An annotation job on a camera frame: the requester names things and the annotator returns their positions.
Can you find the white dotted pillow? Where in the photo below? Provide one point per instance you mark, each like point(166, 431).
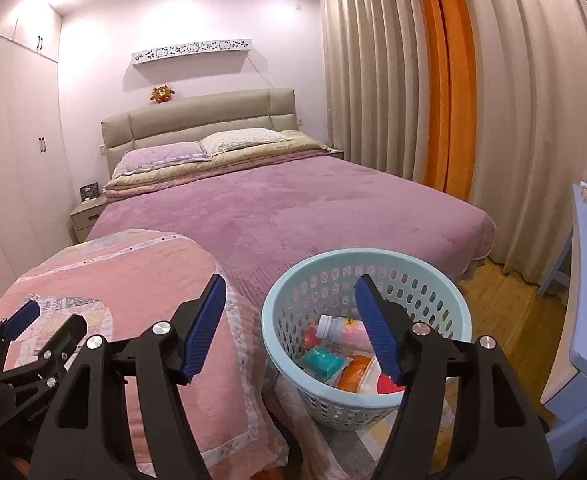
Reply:
point(243, 140)

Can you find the light blue plastic basket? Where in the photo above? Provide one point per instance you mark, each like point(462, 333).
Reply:
point(293, 360)

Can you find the white wardrobe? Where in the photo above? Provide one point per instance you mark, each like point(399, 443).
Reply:
point(13, 110)

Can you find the beige curtain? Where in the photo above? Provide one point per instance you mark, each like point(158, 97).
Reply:
point(373, 60)

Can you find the teal plastic container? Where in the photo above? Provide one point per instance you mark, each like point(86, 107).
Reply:
point(323, 362)

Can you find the purple bedspread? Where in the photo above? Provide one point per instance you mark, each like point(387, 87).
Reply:
point(323, 200)

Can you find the purple pillow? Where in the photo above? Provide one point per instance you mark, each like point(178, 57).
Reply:
point(163, 157)

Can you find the orange plush toy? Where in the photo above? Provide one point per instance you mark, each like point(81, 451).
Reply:
point(161, 94)

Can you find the orange paper cup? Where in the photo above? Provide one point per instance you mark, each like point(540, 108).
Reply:
point(354, 374)

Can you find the beige nightstand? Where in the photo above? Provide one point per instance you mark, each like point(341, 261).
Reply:
point(336, 153)
point(86, 220)

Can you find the beige folded quilt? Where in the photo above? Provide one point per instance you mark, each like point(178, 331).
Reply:
point(303, 142)

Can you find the small dark picture frame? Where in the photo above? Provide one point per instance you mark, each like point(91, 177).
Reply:
point(88, 192)

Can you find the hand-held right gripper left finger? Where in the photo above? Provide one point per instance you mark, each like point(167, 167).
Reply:
point(206, 320)

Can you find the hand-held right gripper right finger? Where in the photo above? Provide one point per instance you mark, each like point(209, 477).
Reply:
point(373, 320)

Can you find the pink printed blanket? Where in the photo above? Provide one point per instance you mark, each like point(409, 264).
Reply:
point(123, 270)

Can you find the orange curtain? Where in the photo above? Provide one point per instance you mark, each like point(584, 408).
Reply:
point(448, 85)

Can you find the beige padded headboard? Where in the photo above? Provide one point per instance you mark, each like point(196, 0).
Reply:
point(198, 115)

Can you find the white patterned wall shelf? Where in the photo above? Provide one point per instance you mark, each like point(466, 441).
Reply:
point(188, 51)

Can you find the red round lid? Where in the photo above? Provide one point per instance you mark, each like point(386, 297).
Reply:
point(389, 386)

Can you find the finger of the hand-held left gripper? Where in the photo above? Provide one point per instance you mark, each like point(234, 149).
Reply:
point(21, 317)
point(63, 342)

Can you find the pink bottle with white cap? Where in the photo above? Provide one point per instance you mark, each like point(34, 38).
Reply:
point(346, 335)

